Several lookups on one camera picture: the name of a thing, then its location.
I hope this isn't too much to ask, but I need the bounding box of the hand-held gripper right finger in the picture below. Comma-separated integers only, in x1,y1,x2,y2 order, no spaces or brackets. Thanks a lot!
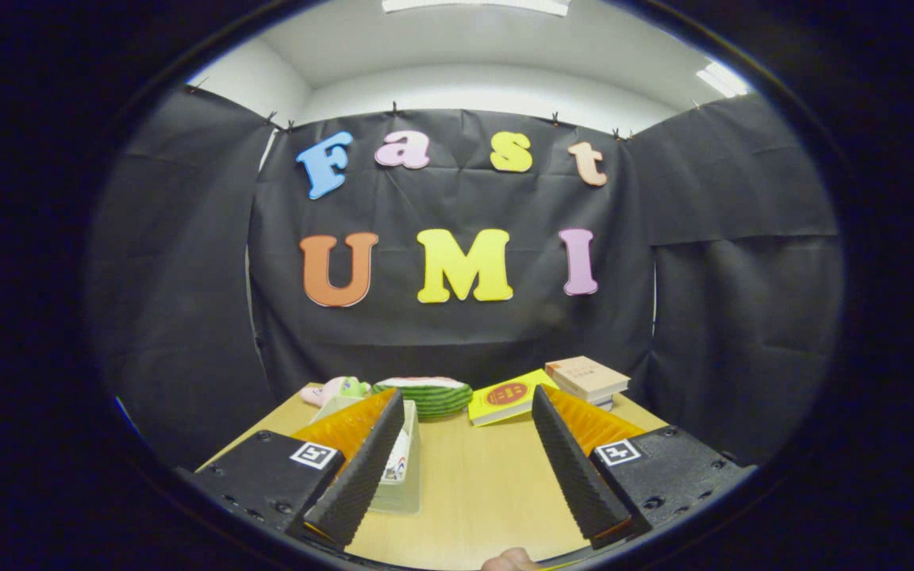
531,385,758,550

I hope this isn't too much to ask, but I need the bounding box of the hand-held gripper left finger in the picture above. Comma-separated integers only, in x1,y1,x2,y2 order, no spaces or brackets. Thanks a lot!
187,389,406,552

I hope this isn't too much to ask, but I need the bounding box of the white canvas shoe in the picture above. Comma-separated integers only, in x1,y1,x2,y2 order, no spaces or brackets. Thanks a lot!
382,428,413,485

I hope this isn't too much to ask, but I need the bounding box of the beige fabric storage box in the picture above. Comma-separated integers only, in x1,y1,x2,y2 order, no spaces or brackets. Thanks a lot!
310,394,422,514

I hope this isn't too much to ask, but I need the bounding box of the grey book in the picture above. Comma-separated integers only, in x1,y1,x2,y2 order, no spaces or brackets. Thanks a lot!
564,385,631,408

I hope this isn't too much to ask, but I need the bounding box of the pink and green plush toy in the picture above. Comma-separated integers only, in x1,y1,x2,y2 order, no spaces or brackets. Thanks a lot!
301,376,371,408

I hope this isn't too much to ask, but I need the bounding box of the tan book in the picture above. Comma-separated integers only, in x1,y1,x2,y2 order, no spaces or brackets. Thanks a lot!
544,355,631,397

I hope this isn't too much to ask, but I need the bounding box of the watermelon slice plush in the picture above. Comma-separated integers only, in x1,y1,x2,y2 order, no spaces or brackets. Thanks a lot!
371,376,474,421

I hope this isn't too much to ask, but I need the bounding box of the yellow book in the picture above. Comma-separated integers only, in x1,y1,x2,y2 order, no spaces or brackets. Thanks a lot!
468,369,559,427

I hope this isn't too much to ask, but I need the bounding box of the small ceiling light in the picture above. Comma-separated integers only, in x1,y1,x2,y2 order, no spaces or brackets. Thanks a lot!
695,60,750,98

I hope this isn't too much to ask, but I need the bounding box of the long ceiling light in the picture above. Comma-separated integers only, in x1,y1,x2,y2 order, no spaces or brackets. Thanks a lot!
382,0,570,17

